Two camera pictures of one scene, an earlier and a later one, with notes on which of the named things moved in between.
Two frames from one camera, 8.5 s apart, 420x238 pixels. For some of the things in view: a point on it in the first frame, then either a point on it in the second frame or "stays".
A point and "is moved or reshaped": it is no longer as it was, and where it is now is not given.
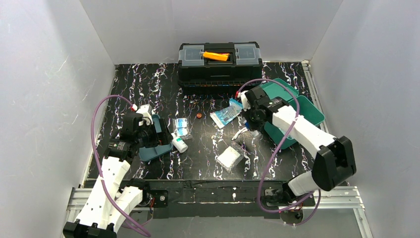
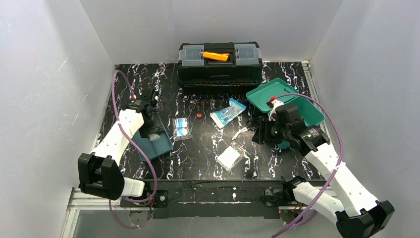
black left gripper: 159,134 -> 152,130
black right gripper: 248,119 -> 260,130
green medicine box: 310,108 stays
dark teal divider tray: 150,152 stays
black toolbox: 222,65 stays
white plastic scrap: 243,130 stays
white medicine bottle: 179,144 is moved or reshaped
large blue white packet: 222,116 stays
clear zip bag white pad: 230,157 stays
